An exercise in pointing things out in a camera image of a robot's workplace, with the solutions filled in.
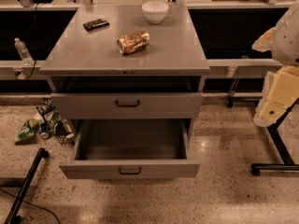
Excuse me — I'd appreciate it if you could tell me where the black stand base right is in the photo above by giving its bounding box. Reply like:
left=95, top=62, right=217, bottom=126
left=251, top=101, right=299, bottom=175

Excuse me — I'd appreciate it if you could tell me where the black snack bar packet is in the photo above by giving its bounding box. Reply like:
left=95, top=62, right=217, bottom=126
left=83, top=19, right=109, bottom=31

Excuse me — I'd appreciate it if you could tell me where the orange soda can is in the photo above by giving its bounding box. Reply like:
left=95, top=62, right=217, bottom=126
left=117, top=31, right=150, bottom=55

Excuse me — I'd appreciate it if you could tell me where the white ceramic bowl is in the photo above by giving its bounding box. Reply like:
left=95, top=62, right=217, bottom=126
left=141, top=2, right=169, bottom=24

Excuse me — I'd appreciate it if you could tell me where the grey open lower drawer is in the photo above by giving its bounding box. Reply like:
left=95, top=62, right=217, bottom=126
left=60, top=119, right=200, bottom=179

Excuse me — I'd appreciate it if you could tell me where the green chip bag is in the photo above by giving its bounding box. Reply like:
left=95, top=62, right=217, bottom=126
left=15, top=119, right=38, bottom=145

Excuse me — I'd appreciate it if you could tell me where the black floor cable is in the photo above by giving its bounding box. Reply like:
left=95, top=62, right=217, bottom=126
left=0, top=188, right=62, bottom=224

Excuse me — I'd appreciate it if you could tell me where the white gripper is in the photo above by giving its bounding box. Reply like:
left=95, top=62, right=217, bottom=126
left=251, top=0, right=299, bottom=127

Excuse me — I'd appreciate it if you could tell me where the grey metal drawer cabinet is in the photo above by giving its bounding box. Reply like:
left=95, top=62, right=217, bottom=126
left=39, top=3, right=211, bottom=181

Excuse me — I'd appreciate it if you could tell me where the grey upper closed drawer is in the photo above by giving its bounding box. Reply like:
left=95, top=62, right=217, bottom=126
left=51, top=93, right=203, bottom=119

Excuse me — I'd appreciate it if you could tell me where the clear plastic water bottle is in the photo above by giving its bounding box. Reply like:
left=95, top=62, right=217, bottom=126
left=14, top=37, right=34, bottom=66

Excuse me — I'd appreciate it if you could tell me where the black stand leg left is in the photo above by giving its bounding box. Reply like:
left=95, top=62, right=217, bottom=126
left=0, top=148, right=49, bottom=224

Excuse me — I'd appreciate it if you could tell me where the blue soda can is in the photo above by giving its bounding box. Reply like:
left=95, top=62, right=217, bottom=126
left=39, top=123, right=50, bottom=139

